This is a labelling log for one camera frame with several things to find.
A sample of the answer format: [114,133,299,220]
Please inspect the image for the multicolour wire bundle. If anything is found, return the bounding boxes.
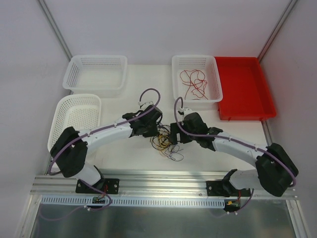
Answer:
[150,122,184,161]

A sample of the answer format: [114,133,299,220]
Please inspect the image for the long red wire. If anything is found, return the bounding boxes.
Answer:
[179,69,208,101]

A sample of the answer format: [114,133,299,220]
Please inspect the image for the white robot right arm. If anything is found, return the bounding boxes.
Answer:
[169,112,299,197]

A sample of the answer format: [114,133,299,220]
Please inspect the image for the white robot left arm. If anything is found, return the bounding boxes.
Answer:
[50,104,162,193]

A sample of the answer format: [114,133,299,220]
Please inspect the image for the white rectangular basket centre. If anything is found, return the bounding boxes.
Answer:
[171,55,223,110]

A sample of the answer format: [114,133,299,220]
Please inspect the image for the white rectangular basket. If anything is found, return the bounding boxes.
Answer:
[62,55,127,98]
[171,55,223,110]

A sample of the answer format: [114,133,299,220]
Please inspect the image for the red plastic tray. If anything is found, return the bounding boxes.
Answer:
[215,57,276,121]

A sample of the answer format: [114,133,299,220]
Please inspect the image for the white rectangular basket back left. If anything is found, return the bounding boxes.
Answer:
[62,55,127,98]

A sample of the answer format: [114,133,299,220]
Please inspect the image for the white oval basket left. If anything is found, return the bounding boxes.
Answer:
[48,94,102,150]

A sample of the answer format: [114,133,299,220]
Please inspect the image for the aluminium mounting rail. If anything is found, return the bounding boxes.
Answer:
[30,170,297,199]

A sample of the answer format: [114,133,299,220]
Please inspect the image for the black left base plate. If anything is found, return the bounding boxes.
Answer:
[75,178,120,194]

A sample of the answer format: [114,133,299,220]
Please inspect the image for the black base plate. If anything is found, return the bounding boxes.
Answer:
[206,180,251,197]
[75,178,120,194]

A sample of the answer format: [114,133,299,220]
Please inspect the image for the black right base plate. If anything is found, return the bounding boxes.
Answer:
[206,180,251,197]

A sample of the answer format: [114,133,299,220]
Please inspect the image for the white slotted cable duct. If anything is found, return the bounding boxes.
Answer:
[41,195,225,209]

